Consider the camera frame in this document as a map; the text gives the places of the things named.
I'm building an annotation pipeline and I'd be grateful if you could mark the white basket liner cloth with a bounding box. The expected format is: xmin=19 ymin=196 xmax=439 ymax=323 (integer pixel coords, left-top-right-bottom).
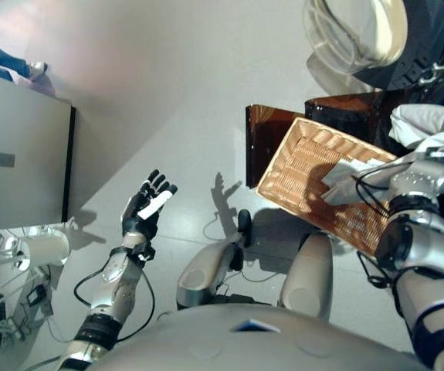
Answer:
xmin=320 ymin=103 xmax=444 ymax=206

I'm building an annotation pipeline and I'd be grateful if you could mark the silver right robot leg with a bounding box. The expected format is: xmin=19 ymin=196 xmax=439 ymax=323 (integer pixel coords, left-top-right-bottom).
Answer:
xmin=279 ymin=233 xmax=334 ymax=322

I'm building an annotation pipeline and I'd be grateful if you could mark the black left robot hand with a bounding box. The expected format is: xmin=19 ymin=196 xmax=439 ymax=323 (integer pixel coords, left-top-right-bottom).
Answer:
xmin=120 ymin=168 xmax=179 ymax=239

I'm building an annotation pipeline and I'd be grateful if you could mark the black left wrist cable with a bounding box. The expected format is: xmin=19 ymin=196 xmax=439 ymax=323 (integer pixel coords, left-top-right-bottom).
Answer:
xmin=73 ymin=262 xmax=156 ymax=343

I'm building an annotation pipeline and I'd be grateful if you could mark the white cylindrical lamp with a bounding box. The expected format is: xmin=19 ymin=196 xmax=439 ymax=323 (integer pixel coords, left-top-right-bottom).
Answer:
xmin=12 ymin=233 xmax=71 ymax=271

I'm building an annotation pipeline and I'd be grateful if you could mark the blue white chest emblem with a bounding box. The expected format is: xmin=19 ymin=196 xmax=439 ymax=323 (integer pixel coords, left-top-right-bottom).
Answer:
xmin=229 ymin=317 xmax=283 ymax=334

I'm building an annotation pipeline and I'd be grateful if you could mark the grey robot torso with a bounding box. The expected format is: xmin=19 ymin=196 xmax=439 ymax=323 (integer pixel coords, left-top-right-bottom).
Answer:
xmin=24 ymin=303 xmax=431 ymax=371

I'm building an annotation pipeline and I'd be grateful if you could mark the glossy brown stand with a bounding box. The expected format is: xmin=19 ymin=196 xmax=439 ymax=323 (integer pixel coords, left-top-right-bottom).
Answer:
xmin=244 ymin=90 xmax=400 ymax=190

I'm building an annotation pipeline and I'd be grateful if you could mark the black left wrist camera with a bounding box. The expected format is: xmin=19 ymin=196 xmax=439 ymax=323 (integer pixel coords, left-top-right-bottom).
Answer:
xmin=132 ymin=243 xmax=156 ymax=263

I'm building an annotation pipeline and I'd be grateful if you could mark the silver left robot leg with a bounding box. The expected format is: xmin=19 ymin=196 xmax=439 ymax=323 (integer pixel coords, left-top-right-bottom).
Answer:
xmin=175 ymin=209 xmax=253 ymax=311

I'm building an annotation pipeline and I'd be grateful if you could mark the wicker laundry basket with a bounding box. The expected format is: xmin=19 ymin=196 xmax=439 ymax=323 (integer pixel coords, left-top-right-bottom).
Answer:
xmin=255 ymin=117 xmax=400 ymax=258

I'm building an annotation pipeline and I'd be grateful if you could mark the silver robot leg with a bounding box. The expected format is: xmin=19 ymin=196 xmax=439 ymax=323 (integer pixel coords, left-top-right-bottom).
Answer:
xmin=175 ymin=209 xmax=253 ymax=311
xmin=279 ymin=233 xmax=334 ymax=322

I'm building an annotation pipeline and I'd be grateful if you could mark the grey panel with blue edge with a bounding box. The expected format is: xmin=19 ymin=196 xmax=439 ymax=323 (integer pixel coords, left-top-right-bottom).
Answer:
xmin=0 ymin=68 xmax=76 ymax=233

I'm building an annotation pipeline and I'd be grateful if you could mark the thin white floor cable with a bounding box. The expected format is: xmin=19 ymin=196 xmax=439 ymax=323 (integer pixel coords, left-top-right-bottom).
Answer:
xmin=203 ymin=214 xmax=280 ymax=283

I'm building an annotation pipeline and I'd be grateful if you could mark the washing machine glass door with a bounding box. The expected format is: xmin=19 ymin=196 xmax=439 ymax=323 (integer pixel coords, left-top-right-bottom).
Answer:
xmin=302 ymin=0 xmax=444 ymax=92

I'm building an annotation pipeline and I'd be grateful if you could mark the black power adapter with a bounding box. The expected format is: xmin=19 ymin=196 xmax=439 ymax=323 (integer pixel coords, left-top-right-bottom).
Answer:
xmin=26 ymin=285 xmax=48 ymax=307

